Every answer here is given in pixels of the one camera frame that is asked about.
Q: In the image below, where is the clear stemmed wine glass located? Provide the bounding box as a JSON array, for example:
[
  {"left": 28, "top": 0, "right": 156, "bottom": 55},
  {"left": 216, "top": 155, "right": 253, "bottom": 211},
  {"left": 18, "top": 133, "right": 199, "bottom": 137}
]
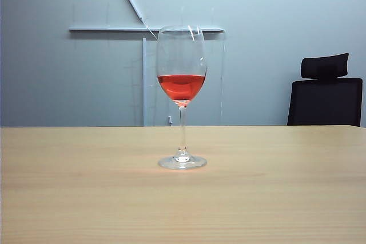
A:
[{"left": 156, "top": 25, "right": 208, "bottom": 170}]

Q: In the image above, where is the black office chair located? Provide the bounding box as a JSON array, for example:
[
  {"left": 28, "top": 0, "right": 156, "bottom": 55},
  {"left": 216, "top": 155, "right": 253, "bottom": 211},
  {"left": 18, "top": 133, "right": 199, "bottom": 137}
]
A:
[{"left": 287, "top": 53, "right": 363, "bottom": 127}]

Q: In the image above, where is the red liquid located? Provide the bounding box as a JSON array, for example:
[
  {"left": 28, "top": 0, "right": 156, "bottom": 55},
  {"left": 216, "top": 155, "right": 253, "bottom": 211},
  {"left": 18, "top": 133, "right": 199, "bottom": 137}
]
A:
[{"left": 157, "top": 74, "right": 206, "bottom": 103}]

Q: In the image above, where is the white horizontal wall rail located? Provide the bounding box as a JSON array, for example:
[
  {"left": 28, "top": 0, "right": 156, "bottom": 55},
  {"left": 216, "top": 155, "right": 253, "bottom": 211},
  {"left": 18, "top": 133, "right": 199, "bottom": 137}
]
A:
[{"left": 68, "top": 26, "right": 225, "bottom": 34}]

